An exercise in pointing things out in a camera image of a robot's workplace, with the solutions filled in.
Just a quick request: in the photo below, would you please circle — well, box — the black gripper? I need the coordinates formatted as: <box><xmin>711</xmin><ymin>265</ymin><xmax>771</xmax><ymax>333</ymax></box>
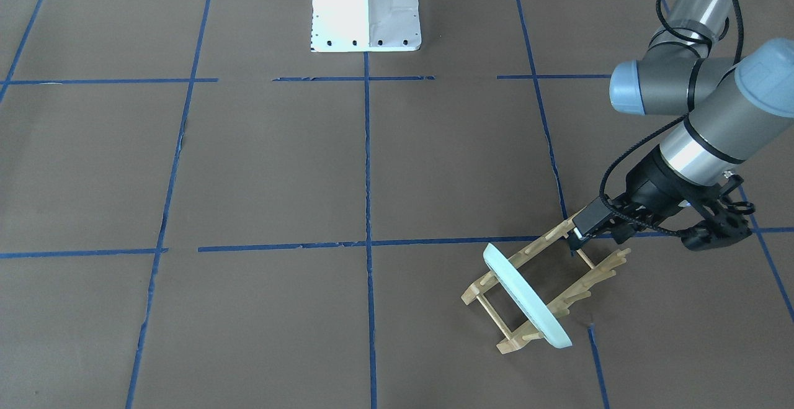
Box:
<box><xmin>570</xmin><ymin>146</ymin><xmax>714</xmax><ymax>253</ymax></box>

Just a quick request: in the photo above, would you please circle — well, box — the light green plate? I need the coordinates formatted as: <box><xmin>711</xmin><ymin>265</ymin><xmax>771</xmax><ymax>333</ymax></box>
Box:
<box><xmin>483</xmin><ymin>244</ymin><xmax>573</xmax><ymax>349</ymax></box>

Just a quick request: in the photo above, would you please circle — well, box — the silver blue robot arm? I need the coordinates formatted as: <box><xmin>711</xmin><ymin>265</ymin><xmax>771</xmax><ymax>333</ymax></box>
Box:
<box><xmin>567</xmin><ymin>0</ymin><xmax>792</xmax><ymax>251</ymax></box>

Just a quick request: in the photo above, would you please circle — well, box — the wooden plate rack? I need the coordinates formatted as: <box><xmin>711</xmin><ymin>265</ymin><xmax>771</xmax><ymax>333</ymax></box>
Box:
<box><xmin>460</xmin><ymin>217</ymin><xmax>631</xmax><ymax>354</ymax></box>

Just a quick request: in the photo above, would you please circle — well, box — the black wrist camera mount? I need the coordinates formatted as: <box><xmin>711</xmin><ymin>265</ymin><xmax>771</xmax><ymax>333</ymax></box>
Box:
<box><xmin>680</xmin><ymin>171</ymin><xmax>756</xmax><ymax>251</ymax></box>

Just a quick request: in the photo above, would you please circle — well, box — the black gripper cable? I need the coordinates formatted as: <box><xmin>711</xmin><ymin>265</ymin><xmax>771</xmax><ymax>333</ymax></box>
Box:
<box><xmin>599</xmin><ymin>0</ymin><xmax>745</xmax><ymax>237</ymax></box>

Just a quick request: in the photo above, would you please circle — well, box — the white pedestal column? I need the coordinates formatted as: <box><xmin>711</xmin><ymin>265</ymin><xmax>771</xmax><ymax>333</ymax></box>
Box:
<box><xmin>310</xmin><ymin>0</ymin><xmax>422</xmax><ymax>53</ymax></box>

